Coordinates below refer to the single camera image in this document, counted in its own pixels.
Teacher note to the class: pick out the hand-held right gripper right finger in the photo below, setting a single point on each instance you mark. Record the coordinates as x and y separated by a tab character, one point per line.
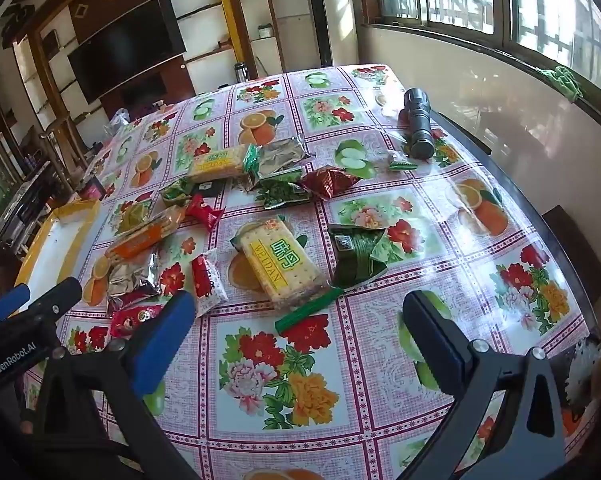
438	345

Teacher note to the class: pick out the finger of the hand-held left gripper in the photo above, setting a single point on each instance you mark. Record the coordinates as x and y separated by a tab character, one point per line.
55	297
10	302

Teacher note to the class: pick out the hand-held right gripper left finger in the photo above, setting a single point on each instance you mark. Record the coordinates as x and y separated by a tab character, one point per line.
163	345

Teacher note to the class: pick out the red candy packet round emblem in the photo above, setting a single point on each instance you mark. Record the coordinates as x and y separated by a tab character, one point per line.
135	320

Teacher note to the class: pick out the yellow cardboard tray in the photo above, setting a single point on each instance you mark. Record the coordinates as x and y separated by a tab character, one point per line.
50	255

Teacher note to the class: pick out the silver foil packet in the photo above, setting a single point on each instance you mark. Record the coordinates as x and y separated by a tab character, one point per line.
283	152
130	282

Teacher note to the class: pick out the red and white snack packet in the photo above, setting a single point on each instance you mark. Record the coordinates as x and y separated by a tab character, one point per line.
206	282

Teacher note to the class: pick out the orange label cracker pack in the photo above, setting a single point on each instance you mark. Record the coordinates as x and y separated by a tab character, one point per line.
143	240

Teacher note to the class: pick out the green pea snack packet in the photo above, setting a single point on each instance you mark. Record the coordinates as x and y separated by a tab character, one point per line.
355	255
283	190
176	192

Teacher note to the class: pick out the yellow-green label cracker pack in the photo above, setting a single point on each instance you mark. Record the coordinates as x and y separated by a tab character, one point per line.
218	162
280	265

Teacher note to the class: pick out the dark green cracker packet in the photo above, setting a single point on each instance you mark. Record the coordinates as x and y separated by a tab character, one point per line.
211	187

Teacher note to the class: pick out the red triangular snack packet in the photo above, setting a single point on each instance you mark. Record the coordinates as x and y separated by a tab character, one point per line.
330	182

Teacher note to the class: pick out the floral vinyl tablecloth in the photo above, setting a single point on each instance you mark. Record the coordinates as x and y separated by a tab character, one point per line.
370	355

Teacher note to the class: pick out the black folding table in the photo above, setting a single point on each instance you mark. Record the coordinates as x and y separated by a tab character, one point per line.
20	205

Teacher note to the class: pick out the plain red candy packet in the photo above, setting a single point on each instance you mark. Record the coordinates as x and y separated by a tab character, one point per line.
203	212

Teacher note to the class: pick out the brown wooden chair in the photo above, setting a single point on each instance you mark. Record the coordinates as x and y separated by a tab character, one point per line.
60	150

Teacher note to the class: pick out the dark chair back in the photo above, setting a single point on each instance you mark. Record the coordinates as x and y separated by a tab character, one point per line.
575	245

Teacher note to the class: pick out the clear plastic bag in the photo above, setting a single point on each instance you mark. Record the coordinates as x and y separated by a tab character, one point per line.
116	121

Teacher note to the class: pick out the small green candy packet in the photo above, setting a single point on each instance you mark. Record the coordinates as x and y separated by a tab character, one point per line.
400	161

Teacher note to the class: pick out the black flashlight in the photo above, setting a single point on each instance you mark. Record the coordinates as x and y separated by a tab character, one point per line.
421	120

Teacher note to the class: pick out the black television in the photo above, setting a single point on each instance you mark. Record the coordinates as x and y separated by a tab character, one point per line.
125	50

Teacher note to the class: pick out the steel thermos flask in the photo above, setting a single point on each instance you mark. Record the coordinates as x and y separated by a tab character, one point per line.
239	72

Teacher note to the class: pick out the green cloth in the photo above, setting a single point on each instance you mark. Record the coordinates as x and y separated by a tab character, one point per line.
563	82

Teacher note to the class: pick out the cream standing air conditioner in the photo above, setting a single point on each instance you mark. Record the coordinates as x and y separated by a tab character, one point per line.
340	20

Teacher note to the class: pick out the wooden wall shelf unit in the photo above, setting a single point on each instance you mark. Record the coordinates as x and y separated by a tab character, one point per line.
205	25

